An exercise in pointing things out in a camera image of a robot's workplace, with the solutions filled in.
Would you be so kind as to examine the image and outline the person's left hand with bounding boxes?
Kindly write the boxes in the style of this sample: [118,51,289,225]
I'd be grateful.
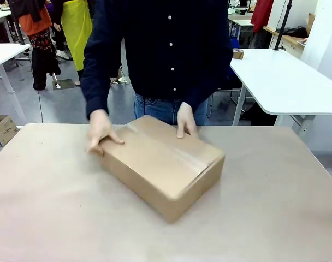
[176,102,199,139]

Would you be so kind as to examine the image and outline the person's right hand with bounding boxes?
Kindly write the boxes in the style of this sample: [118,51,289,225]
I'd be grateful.
[86,109,125,156]

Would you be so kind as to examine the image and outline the brown cardboard box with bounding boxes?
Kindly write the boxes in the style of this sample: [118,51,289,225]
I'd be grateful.
[96,114,226,224]

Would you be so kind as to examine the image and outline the person's left forearm navy sleeve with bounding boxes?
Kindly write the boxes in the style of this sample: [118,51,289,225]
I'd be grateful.
[179,73,229,113]

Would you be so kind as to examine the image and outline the person's right forearm navy sleeve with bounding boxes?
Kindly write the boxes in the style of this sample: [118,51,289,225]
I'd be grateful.
[80,65,111,121]

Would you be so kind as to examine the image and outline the small open cardboard box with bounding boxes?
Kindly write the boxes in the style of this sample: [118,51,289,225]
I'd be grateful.
[0,114,19,147]

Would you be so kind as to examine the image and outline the metal floor plate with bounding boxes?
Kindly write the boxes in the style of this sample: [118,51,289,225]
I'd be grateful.
[52,79,75,91]

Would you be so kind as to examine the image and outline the person in navy shirt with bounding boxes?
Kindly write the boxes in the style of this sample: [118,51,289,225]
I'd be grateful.
[80,0,234,126]

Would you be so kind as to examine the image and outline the person in yellow apron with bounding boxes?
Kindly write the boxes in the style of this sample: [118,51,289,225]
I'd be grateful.
[50,0,94,87]

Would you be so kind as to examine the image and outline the large white rounded table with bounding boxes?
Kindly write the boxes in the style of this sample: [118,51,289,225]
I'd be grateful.
[229,48,332,134]

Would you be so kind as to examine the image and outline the small white desk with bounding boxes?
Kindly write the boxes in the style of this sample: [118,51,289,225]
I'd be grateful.
[228,13,254,41]

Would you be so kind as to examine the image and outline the person in orange shirt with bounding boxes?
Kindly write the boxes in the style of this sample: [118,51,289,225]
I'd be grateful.
[10,0,62,91]

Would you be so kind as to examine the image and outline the white table grey legs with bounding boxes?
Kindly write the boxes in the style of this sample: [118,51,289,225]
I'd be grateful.
[0,43,32,124]

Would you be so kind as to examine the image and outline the wooden top counter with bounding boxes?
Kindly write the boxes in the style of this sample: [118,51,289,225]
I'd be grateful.
[263,26,306,59]

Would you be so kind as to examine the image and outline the black stand pole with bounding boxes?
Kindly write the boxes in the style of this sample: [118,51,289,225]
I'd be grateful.
[273,0,293,51]

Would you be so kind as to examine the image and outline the black bag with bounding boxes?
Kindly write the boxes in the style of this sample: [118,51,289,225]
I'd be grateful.
[276,26,309,39]

